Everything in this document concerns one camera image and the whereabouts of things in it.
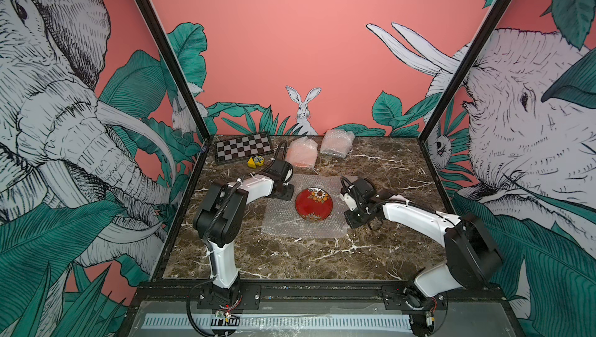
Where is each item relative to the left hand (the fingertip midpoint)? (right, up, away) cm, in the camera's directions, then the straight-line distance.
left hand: (289, 189), depth 99 cm
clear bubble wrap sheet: (-3, -11, -7) cm, 13 cm away
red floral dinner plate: (+11, -6, -3) cm, 13 cm away
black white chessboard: (-26, +18, +13) cm, 34 cm away
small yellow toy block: (-16, +13, +11) cm, 23 cm away
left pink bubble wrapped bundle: (+5, +17, +12) cm, 22 cm away
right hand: (+23, -9, -11) cm, 27 cm away
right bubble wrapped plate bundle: (+23, +22, +16) cm, 35 cm away
